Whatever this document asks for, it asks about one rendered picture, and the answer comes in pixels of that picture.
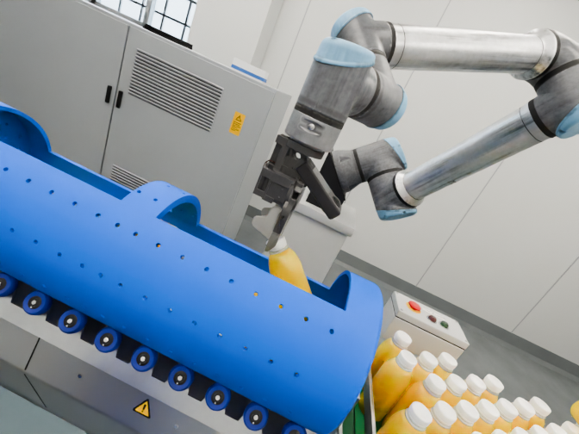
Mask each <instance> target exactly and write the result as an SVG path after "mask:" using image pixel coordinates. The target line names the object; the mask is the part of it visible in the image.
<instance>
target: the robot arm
mask: <svg viewBox="0 0 579 434"><path fill-rule="evenodd" d="M313 59H314V60H313V62H312V65H311V66H310V69H309V71H308V75H307V77H306V79H305V82H304V84H303V86H302V90H301V92H300V95H299V96H298V98H297V102H296V105H295V107H294V108H293V111H292V113H291V116H290V118H289V121H288V124H287V126H286V128H285V130H284V131H285V132H286V134H288V135H289V136H287V135H285V134H283V133H282V134H278V135H277V138H276V141H275V142H277V143H276V145H275V148H274V150H273V153H272V154H271V158H270V160H267V161H265V163H264V166H263V168H262V170H261V173H260V175H259V178H258V181H257V183H256V186H255V188H254V191H253V194H255V195H258V196H260V197H262V200H264V201H266V202H269V203H273V202H275V203H276V205H275V206H274V207H272V208H263V209H262V210H261V214H262V216H255V217H254V218H253V219H252V225H253V226H254V227H255V228H256V229H257V230H258V231H259V232H261V233H262V234H263V235H264V236H265V237H266V238H268V243H267V245H266V247H265V251H269V250H271V249H272V248H274V247H275V246H276V244H277V242H278V240H279V238H280V236H282V234H283V231H284V229H285V227H286V226H287V224H288V222H289V220H290V217H291V215H292V214H293V212H294V209H296V207H297V205H298V203H299V202H300V200H301V199H302V195H303V193H304V191H305V189H306V188H307V187H308V189H309V191H310V192H311V193H312V195H313V196H314V198H315V200H316V201H317V202H318V203H319V205H320V206H321V210H322V211H323V212H324V213H325V214H326V216H327V218H328V219H329V220H332V219H334V218H336V217H338V216H339V215H340V212H341V208H342V206H341V204H340V200H339V198H338V197H336V196H335V194H334V193H333V192H332V190H331V189H330V187H329V186H328V184H327V182H326V181H325V179H324V178H323V176H322V175H321V173H320V172H319V170H318V169H317V167H316V166H315V164H314V162H313V161H312V159H311V158H316V159H322V158H323V156H324V154H325V152H332V149H333V147H334V145H335V143H336V141H337V138H338V137H339V134H340V132H341V130H342V128H343V126H344V125H345V123H346V120H347V118H348V117H349V118H351V119H353V120H355V121H358V122H360V123H362V124H364V125H366V126H367V127H368V128H374V129H377V130H383V129H387V128H389V127H392V126H394V125H395V124H396V123H397V122H398V121H399V120H400V119H401V118H402V116H403V115H404V113H405V110H406V108H407V105H408V97H407V94H406V92H405V90H404V89H403V88H402V87H401V86H400V85H399V84H396V82H395V80H394V77H393V74H392V72H391V70H404V71H457V72H484V73H509V74H510V75H511V76H512V77H513V78H515V79H518V80H524V81H526V82H528V83H529V84H530V85H531V86H532V87H533V88H534V90H535V92H536V94H537V96H536V97H534V98H533V99H532V100H531V101H529V102H527V104H525V105H523V106H522V107H520V108H518V109H516V110H515V111H513V112H512V113H510V114H508V115H506V116H504V117H502V118H501V119H500V120H498V121H496V122H494V123H492V124H491V125H489V126H487V127H485V128H484V129H482V130H481V131H479V132H477V133H475V134H473V135H471V136H470V137H469V138H467V139H465V140H463V141H461V142H459V143H458V144H456V145H455V146H453V147H451V148H449V149H448V150H446V151H444V152H442V153H440V154H439V155H438V156H436V157H434V158H432V159H430V160H428V161H427V162H425V163H424V164H422V165H420V166H418V167H416V168H415V169H413V170H411V171H408V170H406V169H407V168H408V163H407V161H406V157H405V154H404V152H403V150H402V147H401V145H400V143H399V141H398V140H397V139H396V138H395V137H390V138H387V139H381V140H379V141H376V142H373V143H370V144H368V145H365V146H361V147H359V148H356V149H353V150H350V151H345V150H337V151H334V152H332V155H333V162H334V166H335V169H336V172H337V175H338V178H339V182H340V184H341V187H342V189H343V191H344V192H345V193H347V192H350V191H351V190H353V189H354V188H356V187H357V186H358V185H359V184H361V183H365V182H368V185H369V188H370V193H371V196H372V199H373V202H374V205H375V209H376V212H377V215H378V218H379V219H380V220H383V221H388V220H399V219H403V218H407V217H409V216H412V215H415V214H417V209H416V207H417V206H419V205H420V204H421V203H422V202H423V201H424V197H426V196H428V195H430V194H432V193H434V192H437V191H439V190H441V189H443V188H445V187H447V186H449V185H452V184H454V183H456V182H458V181H460V180H462V179H464V178H466V177H469V176H471V175H473V174H475V173H477V172H478V171H482V170H484V169H486V168H488V167H490V166H491V165H493V164H497V163H499V162H501V161H502V160H504V159H506V158H510V157H512V156H513V155H515V154H517V153H519V152H522V151H524V150H526V149H528V148H530V147H532V146H535V145H537V144H539V143H541V142H543V141H545V140H547V139H552V138H554V137H556V136H557V137H558V138H559V139H568V138H570V137H573V136H575V135H577V134H579V44H578V43H577V42H575V41H574V40H572V39H571V38H570V37H569V36H567V35H565V34H562V33H560V32H558V31H557V30H553V29H549V28H535V29H533V30H530V31H528V32H527V33H525V34H512V33H503V32H492V31H482V30H471V29H461V28H442V27H431V26H421V25H410V24H400V23H393V22H386V21H377V20H374V19H373V15H372V13H371V12H370V11H369V10H368V9H367V8H364V7H356V8H352V9H349V10H347V11H346V12H345V13H343V14H342V15H341V16H340V17H339V18H338V19H337V20H336V22H335V23H334V25H333V27H332V30H331V33H330V37H327V38H325V39H323V40H322V42H321V44H320V46H319V48H318V50H317V52H316V54H315V55H314V57H313ZM296 153H299V154H300V155H301V157H300V158H298V157H297V156H296ZM268 161H269V163H267V162H268ZM267 167H268V169H267Z"/></svg>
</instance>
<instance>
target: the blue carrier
mask: <svg viewBox="0 0 579 434"><path fill-rule="evenodd" d="M76 204H77V205H76ZM75 205H76V206H75ZM99 215H100V217H98V216H99ZM97 217H98V218H97ZM200 219H201V204H200V202H199V200H198V198H197V197H195V196H194V195H192V194H190V193H188V192H185V191H183V190H181V189H179V188H177V187H175V186H173V185H171V184H169V183H167V182H163V181H154V182H150V183H146V184H144V185H142V186H140V187H139V188H137V189H135V190H134V191H132V190H131V189H128V188H126V187H124V186H122V185H120V184H119V183H116V182H114V181H112V180H110V179H108V178H107V177H104V176H101V175H99V174H97V173H95V172H94V171H92V170H89V169H87V168H85V167H83V166H82V165H80V164H77V163H75V162H73V161H71V160H70V159H68V158H65V157H63V156H61V155H59V154H58V153H55V152H52V149H51V145H50V142H49V139H48V137H47V135H46V133H45V131H44V130H43V128H42V127H41V126H40V125H39V124H38V122H36V121H35V120H34V119H33V118H31V117H30V116H28V115H26V114H24V113H23V112H21V111H19V110H17V109H15V108H12V107H10V106H9V105H7V104H5V103H3V102H0V270H1V271H2V272H4V273H6V274H8V275H10V276H13V277H14V278H16V279H18V280H20V281H22V282H24V283H26V284H27V285H29V286H31V287H33V288H36V289H38V290H40V291H41V292H43V293H45V294H47V295H49V296H51V297H53V298H54V299H56V300H58V301H61V302H63V303H65V304H66V305H68V306H70V307H73V308H74V309H76V310H78V311H79V312H81V313H84V314H86V315H88V316H90V317H91V318H93V319H96V320H98V321H99V322H101V323H103V324H105V325H106V326H109V327H111V328H113V329H115V330H117V331H118V332H121V333H123V334H125V335H126V336H128V337H130V338H132V339H134V340H136V341H138V342H140V343H142V344H144V345H146V346H148V347H150V348H151V349H153V350H156V351H157V352H159V353H161V354H163V355H165V356H167V357H169V358H171V359H173V360H175V361H176V362H178V363H181V364H182V365H184V366H186V367H188V368H190V369H193V370H195V371H196V372H198V373H200V374H202V375H204V376H206V377H208V378H209V379H211V380H213V381H216V382H218V383H220V384H221V385H223V386H225V387H227V388H229V389H231V390H233V391H234V392H236V393H238V394H241V395H243V396H245V397H247V398H248V399H250V400H253V401H254V402H256V403H258V404H260V405H261V406H264V407H266V408H268V409H270V410H272V411H273V412H276V413H278V414H279V415H281V416H283V417H285V418H287V419H289V420H291V421H293V422H295V423H297V424H299V425H301V426H303V427H304V428H306V429H308V430H310V431H312V432H314V433H316V434H328V433H330V432H332V431H334V430H335V429H336V428H337V427H338V426H339V425H340V424H341V422H342V421H343V420H344V419H345V417H346V416H347V414H348V413H349V411H351V409H352V407H353V405H354V403H355V402H356V400H357V398H358V396H359V394H360V392H361V390H362V388H363V385H364V383H365V381H366V378H367V376H368V374H369V372H370V367H371V365H372V362H373V359H374V356H375V354H376V351H377V345H378V341H379V338H380V333H381V329H382V323H383V296H382V293H381V290H380V288H379V287H378V286H377V285H376V284H375V283H373V282H370V281H368V280H366V279H364V278H363V277H361V276H358V275H356V274H354V273H352V272H351V271H349V270H345V271H343V272H342V273H341V274H340V275H339V276H338V277H337V278H336V279H335V281H334V282H333V284H332V285H331V287H330V288H329V287H328V286H326V285H324V284H322V283H320V282H317V281H316V280H314V279H312V278H310V277H308V276H306V277H307V279H308V284H309V287H310V289H311V291H312V294H310V293H308V292H306V291H304V290H302V289H300V288H298V287H296V286H294V285H292V284H290V283H288V282H286V281H284V280H282V279H280V278H278V277H276V276H274V275H272V274H270V271H269V264H268V262H269V258H268V257H267V256H265V255H263V254H261V253H259V252H257V251H255V250H253V249H251V248H249V247H247V246H245V245H243V244H241V243H238V242H236V241H234V240H232V239H230V238H228V237H226V236H224V235H222V234H220V233H218V232H216V231H214V230H212V229H210V228H208V227H206V226H204V225H202V224H200ZM166 222H168V223H170V224H171V225H170V224H168V223H166ZM118 225H120V226H118ZM172 225H173V226H172ZM117 226H118V227H117ZM175 226H176V227H175ZM178 228H179V229H178ZM137 233H138V235H137V236H135V234H137ZM158 245H160V247H157V246H158ZM181 257H184V259H181ZM254 293H258V296H254ZM279 305H282V306H283V308H282V309H280V308H279V307H278V306H279ZM304 317H306V318H307V319H308V320H307V321H305V320H304ZM219 333H220V334H221V335H222V336H221V335H220V334H219ZM245 347H247V348H245ZM270 360H272V361H270ZM296 373H298V374H296Z"/></svg>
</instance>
